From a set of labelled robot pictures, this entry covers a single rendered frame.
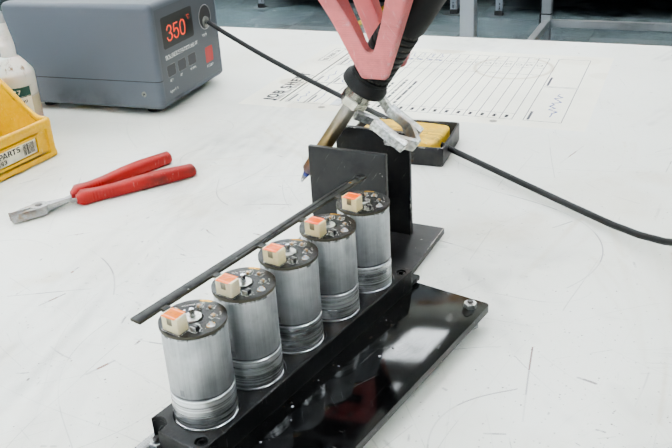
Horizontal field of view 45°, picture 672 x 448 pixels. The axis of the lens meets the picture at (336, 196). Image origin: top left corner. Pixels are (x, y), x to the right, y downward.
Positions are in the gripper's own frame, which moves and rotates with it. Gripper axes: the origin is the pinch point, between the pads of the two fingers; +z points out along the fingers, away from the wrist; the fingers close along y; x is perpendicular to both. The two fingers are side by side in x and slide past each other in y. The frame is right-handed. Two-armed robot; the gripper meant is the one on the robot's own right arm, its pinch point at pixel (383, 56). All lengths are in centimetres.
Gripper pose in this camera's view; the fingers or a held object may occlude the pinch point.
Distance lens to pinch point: 42.6
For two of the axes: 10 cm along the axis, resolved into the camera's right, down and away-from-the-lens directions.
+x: 8.9, 1.2, -4.3
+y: -4.4, 4.0, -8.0
